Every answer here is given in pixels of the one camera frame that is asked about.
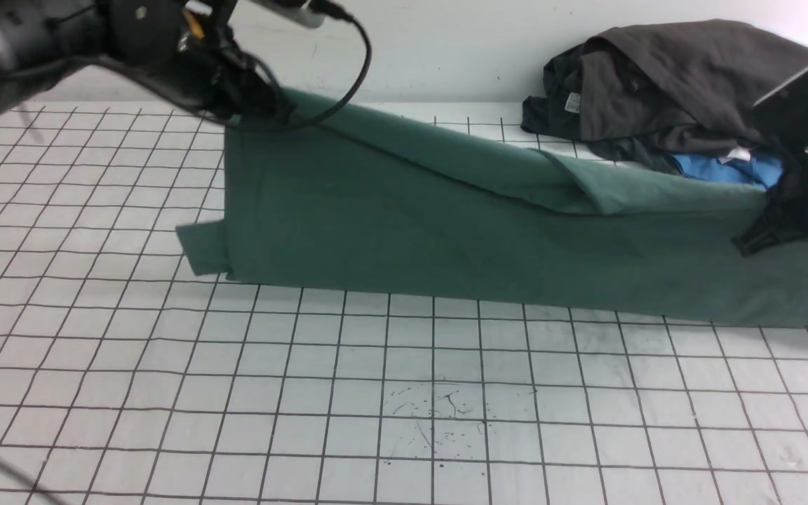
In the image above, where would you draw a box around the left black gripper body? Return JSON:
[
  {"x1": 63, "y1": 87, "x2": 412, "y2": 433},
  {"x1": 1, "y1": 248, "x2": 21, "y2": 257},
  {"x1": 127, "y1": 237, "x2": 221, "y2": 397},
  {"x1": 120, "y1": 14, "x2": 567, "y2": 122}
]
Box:
[{"x1": 102, "y1": 1, "x2": 292, "y2": 124}]

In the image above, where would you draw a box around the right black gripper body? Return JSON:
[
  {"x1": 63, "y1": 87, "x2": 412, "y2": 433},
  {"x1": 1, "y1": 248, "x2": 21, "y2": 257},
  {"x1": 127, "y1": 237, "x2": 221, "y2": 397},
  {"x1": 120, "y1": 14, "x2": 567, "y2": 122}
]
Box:
[{"x1": 732, "y1": 146, "x2": 808, "y2": 257}]

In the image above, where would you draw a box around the green long sleeve shirt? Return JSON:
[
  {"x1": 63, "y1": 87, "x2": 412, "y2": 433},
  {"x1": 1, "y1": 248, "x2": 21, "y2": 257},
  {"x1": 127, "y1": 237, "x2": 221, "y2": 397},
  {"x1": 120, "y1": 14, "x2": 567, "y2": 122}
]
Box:
[{"x1": 177, "y1": 105, "x2": 808, "y2": 328}]

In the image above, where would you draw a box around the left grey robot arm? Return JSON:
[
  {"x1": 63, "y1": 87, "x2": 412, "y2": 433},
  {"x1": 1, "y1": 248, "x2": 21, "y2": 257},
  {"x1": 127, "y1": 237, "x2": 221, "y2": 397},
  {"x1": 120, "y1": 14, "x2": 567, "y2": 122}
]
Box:
[{"x1": 0, "y1": 1, "x2": 292, "y2": 122}]

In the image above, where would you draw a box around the blue garment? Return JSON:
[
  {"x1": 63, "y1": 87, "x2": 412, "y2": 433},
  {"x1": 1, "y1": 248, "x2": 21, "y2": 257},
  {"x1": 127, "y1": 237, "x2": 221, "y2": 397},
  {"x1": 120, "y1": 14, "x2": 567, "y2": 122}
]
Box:
[{"x1": 671, "y1": 149, "x2": 783, "y2": 189}]

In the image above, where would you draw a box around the dark grey garment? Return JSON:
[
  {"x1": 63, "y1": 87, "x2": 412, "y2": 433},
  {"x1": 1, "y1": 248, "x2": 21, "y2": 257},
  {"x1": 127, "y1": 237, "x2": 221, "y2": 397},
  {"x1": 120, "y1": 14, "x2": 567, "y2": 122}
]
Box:
[{"x1": 539, "y1": 20, "x2": 808, "y2": 156}]

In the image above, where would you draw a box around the dark green black garment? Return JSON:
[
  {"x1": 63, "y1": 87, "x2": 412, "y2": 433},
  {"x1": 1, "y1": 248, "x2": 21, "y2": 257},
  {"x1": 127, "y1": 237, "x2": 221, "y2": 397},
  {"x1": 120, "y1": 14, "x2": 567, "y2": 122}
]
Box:
[{"x1": 520, "y1": 96, "x2": 682, "y2": 176}]

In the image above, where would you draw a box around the white grid pattern table cover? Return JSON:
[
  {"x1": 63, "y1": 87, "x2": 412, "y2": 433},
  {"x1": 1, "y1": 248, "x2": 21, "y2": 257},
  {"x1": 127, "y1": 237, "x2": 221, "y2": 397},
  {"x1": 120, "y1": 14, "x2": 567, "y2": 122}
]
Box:
[{"x1": 0, "y1": 102, "x2": 808, "y2": 504}]

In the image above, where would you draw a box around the black camera cable left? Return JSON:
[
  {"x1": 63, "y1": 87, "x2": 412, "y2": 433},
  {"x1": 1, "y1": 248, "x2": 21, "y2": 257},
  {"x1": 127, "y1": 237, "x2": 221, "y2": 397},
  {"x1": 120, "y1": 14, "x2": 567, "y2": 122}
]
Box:
[{"x1": 236, "y1": 0, "x2": 372, "y2": 133}]

